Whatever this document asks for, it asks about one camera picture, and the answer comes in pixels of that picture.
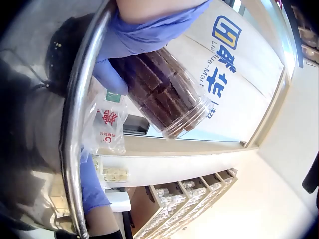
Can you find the person's right hand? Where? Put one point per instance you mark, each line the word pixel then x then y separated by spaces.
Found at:
pixel 93 184

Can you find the person's left hand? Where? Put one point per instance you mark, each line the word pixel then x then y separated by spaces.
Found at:
pixel 147 27

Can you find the person's right fingers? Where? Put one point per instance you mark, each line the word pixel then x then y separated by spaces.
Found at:
pixel 86 164

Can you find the person's left thumb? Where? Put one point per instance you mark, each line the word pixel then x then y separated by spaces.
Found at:
pixel 109 74

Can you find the clear plastic bag red print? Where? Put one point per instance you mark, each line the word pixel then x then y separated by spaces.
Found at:
pixel 107 129

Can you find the large stainless steel bowl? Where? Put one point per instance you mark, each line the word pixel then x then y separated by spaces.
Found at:
pixel 72 112

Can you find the clear plastic jar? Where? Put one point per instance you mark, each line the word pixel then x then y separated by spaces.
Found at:
pixel 159 99

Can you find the clear box of pale snacks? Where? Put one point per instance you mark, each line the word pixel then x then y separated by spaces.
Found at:
pixel 114 174

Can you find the bundle of brown snack sticks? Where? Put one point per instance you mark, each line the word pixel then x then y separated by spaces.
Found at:
pixel 154 87

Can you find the black wrist band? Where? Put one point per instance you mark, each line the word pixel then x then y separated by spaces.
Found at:
pixel 109 234

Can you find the full shop shelf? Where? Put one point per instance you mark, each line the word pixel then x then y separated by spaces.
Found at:
pixel 184 204

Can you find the white signboard with blue logo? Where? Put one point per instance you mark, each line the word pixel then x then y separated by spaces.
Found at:
pixel 239 74

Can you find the dark shelf with brown goods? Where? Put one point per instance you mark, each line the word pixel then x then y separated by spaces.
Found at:
pixel 307 32

